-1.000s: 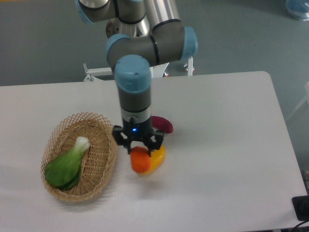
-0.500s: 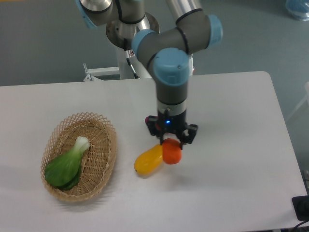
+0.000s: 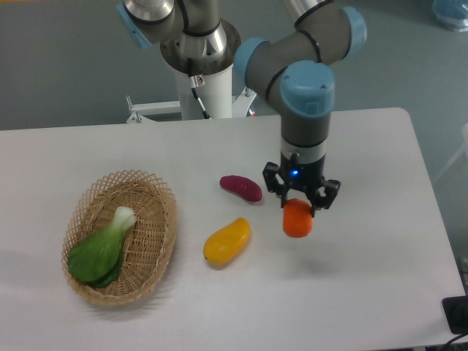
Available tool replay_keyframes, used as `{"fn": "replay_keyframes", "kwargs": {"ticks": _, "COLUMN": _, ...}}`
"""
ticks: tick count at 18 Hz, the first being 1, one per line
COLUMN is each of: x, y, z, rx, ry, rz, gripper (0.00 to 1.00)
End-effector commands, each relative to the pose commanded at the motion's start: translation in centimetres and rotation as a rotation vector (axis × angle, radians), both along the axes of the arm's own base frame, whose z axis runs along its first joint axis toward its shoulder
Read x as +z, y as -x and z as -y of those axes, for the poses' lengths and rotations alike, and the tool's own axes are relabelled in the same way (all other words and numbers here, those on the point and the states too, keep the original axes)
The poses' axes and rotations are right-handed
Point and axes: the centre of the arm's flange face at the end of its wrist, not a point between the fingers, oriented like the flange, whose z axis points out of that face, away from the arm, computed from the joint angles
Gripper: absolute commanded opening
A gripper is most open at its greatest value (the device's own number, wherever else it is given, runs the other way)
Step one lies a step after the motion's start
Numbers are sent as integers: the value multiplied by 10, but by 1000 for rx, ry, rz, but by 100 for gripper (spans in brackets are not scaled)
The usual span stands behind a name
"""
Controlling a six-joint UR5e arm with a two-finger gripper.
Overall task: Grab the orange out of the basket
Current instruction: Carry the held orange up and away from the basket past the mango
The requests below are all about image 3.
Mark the yellow toy mango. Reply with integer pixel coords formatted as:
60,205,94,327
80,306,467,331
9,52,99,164
203,217,251,266

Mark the purple toy sweet potato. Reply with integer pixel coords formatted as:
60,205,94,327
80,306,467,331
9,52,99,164
219,175,263,203

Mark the black cable on pedestal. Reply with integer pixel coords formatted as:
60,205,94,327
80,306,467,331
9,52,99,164
186,57,212,120

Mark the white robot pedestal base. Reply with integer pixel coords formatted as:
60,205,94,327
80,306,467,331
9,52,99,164
125,21,260,124

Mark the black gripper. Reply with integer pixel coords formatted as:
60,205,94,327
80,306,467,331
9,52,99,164
262,155,341,218

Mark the black device at edge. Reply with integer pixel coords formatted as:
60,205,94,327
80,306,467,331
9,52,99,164
442,295,467,334

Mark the woven wicker basket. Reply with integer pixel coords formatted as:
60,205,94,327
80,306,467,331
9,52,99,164
61,170,177,306

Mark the green bok choy toy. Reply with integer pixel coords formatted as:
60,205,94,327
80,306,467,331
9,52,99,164
67,206,137,288

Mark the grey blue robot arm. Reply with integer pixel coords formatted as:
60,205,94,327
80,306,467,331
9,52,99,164
116,1,367,211

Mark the orange toy fruit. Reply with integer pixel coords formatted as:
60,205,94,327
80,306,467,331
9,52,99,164
283,198,313,238

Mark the blue plastic bag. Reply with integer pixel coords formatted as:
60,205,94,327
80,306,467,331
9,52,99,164
432,0,467,32

